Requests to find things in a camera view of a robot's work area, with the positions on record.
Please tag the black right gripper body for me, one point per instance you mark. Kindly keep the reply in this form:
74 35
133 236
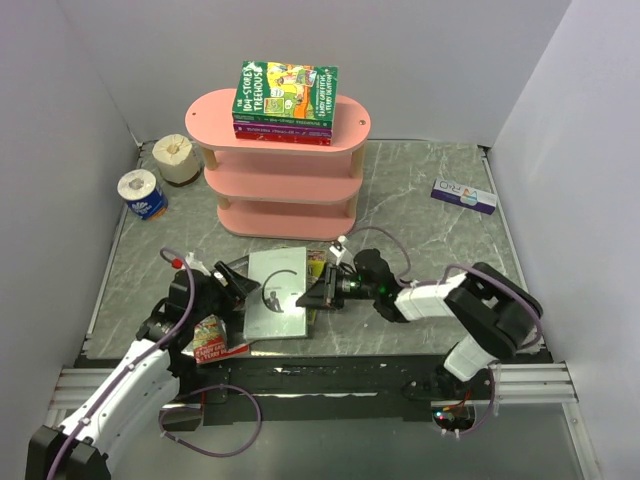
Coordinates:
341 287

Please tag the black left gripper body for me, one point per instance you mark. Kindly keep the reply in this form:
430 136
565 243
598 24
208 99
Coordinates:
216 300

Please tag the grey Great Gatsby book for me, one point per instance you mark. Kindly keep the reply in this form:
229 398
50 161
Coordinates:
271 311

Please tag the red 156-storey treehouse book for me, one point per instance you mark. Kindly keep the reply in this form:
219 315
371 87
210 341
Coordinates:
291 139

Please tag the purple 117-storey treehouse book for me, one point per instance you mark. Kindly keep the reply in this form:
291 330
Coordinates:
277 129

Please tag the green 104-storey treehouse book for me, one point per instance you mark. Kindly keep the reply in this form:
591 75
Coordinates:
286 94

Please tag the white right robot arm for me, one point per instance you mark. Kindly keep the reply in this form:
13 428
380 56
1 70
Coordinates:
499 317

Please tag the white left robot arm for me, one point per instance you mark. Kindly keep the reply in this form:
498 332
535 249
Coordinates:
154 371

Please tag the black Maugham book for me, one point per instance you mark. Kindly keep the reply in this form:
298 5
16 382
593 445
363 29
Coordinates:
240 265

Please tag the lime green treehouse book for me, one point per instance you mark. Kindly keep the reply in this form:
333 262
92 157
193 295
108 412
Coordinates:
315 263

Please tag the red 13-storey treehouse book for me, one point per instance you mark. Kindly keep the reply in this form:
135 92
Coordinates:
211 343

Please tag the pink three-tier shelf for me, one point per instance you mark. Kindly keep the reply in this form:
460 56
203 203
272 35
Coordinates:
281 190

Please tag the blue wrapped toilet paper roll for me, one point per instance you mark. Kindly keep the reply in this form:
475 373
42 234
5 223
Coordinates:
142 193

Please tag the beige toilet paper roll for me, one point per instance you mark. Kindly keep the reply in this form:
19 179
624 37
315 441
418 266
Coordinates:
176 160

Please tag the purple white small box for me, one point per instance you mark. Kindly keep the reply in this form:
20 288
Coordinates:
464 196

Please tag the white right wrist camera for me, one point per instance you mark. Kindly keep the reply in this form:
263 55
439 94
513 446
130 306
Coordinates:
340 254

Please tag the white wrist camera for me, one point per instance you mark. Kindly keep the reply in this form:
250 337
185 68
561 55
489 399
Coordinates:
192 262
340 254

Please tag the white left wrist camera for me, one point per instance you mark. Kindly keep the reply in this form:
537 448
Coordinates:
192 262

